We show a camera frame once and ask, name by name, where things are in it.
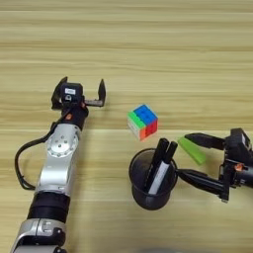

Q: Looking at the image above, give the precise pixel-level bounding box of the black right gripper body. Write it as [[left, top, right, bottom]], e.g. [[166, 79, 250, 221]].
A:
[[219, 157, 253, 204]]

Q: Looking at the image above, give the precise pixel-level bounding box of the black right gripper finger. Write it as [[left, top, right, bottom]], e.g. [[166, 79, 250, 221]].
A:
[[176, 169, 223, 197], [184, 132, 226, 151]]

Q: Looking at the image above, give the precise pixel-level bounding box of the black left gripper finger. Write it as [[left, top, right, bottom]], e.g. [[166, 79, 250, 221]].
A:
[[50, 76, 68, 111], [97, 78, 107, 108]]

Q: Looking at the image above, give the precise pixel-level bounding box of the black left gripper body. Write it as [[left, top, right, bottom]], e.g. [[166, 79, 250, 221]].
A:
[[60, 97, 105, 131]]

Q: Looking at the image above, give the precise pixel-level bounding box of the green rectangular block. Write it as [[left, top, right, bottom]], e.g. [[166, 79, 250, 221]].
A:
[[177, 136, 208, 166]]

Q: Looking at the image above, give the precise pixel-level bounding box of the multicolour puzzle cube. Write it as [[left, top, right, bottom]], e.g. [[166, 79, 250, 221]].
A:
[[126, 104, 159, 141]]

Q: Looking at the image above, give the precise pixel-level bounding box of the black mesh pen cup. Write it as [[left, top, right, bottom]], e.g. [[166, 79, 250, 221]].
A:
[[128, 147, 179, 211]]

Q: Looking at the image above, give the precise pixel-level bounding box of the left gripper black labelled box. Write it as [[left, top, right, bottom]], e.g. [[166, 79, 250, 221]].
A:
[[60, 82, 84, 104]]

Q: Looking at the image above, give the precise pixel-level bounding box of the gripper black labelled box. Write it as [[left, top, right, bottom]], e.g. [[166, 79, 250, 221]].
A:
[[225, 127, 253, 166], [60, 82, 84, 104]]

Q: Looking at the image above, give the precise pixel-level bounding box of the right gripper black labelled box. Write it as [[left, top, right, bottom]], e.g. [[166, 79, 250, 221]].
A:
[[225, 127, 253, 166]]

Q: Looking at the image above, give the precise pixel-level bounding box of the black marker with white label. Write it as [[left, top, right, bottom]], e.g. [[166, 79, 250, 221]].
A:
[[147, 140, 179, 196]]

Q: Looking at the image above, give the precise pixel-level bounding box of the plain black marker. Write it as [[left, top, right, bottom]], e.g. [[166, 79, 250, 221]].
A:
[[143, 137, 170, 191]]

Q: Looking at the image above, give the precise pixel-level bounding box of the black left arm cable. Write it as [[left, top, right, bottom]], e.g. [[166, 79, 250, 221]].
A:
[[14, 113, 67, 192]]

